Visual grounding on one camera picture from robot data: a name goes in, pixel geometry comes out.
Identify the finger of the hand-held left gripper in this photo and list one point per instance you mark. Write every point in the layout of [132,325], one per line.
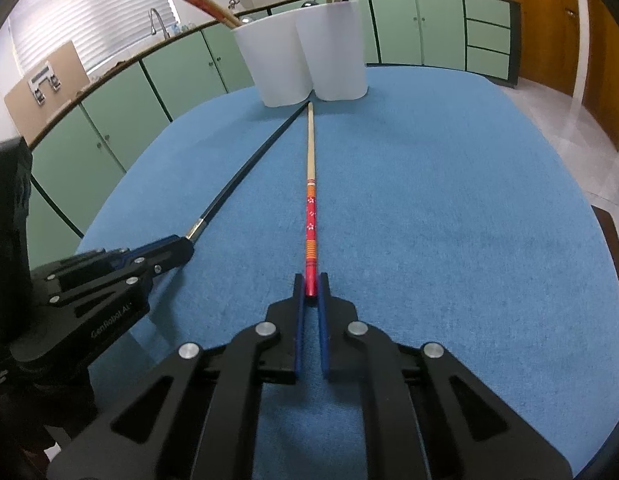
[164,257]
[107,259]

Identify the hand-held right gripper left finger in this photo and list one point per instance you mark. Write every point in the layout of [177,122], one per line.
[299,330]

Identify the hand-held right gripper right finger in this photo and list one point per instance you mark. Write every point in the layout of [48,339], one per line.
[323,330]

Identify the white plastic chopstick holder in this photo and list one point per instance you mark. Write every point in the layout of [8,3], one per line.
[269,60]
[334,50]

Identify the cardboard box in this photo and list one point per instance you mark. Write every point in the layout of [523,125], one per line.
[44,105]

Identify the blue tablecloth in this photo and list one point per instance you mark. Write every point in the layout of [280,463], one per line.
[439,210]

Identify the metal kitchen faucet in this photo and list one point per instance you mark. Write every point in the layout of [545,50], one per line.
[157,20]

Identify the white window blind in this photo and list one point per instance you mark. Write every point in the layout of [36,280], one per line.
[89,5]

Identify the brown wooden chair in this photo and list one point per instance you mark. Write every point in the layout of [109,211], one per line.
[609,240]

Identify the green kitchen base cabinets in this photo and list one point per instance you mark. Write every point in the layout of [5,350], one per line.
[399,25]

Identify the brown wooden door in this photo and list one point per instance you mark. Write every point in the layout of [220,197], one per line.
[609,60]
[539,25]

